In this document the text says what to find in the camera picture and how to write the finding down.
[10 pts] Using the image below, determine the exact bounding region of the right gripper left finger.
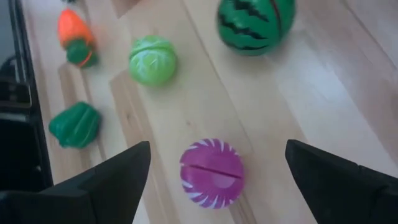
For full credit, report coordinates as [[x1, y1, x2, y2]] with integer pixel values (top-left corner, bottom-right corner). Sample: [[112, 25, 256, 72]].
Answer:
[[34, 141, 152, 224]]

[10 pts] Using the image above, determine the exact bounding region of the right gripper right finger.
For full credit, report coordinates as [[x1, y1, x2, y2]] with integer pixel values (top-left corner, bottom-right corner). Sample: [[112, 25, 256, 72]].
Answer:
[[285, 139, 398, 224]]

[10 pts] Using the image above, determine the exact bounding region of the dark green toy pepper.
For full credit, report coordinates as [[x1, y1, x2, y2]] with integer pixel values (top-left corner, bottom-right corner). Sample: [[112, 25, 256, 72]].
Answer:
[[49, 101, 102, 149]]

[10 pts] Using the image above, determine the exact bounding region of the light green toy cabbage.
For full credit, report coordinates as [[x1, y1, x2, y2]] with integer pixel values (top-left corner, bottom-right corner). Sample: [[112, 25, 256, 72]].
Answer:
[[129, 35, 178, 87]]

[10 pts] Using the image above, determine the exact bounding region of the orange toy carrot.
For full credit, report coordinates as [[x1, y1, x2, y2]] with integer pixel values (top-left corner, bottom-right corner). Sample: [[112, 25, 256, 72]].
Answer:
[[57, 8, 100, 68]]

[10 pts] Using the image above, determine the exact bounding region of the toy watermelon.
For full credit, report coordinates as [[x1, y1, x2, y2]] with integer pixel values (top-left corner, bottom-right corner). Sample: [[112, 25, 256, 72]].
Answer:
[[216, 0, 296, 57]]

